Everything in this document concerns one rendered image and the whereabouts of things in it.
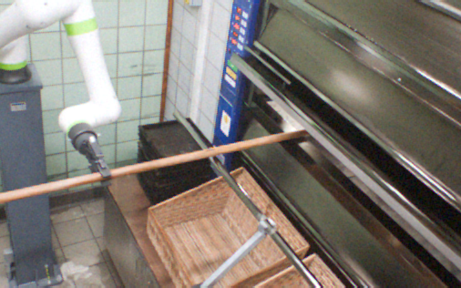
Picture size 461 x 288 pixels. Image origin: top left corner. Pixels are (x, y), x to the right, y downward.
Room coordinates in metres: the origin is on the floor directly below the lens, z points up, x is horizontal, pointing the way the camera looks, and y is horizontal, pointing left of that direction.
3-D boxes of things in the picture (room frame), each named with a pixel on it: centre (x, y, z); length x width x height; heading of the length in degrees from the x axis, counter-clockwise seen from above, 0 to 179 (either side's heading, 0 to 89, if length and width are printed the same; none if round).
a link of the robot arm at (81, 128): (1.52, 0.53, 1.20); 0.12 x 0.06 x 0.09; 126
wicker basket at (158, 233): (1.62, -0.03, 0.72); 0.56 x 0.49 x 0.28; 34
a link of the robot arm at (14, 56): (1.84, 0.95, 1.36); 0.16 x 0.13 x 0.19; 159
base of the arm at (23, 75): (1.90, 0.98, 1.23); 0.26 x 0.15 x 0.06; 33
